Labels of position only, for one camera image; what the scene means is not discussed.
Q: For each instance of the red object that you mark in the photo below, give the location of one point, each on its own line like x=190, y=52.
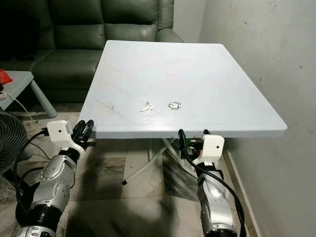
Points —
x=5, y=77

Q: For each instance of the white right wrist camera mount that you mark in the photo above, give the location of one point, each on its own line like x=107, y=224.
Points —
x=211, y=147

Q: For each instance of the black standing fan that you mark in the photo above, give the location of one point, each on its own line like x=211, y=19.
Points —
x=11, y=143

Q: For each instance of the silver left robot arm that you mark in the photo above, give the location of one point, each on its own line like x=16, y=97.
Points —
x=52, y=187

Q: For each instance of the white plastic folding table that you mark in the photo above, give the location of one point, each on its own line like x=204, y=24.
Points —
x=197, y=94

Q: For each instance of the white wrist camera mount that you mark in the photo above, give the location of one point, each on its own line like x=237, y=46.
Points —
x=211, y=147
x=59, y=132

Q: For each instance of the grey side table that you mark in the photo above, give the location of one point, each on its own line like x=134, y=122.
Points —
x=24, y=81

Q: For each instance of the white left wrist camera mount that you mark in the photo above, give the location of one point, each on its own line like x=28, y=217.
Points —
x=59, y=132

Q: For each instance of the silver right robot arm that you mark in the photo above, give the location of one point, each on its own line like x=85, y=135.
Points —
x=215, y=202

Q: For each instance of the dark green leather sofa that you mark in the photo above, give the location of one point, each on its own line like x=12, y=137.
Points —
x=74, y=59

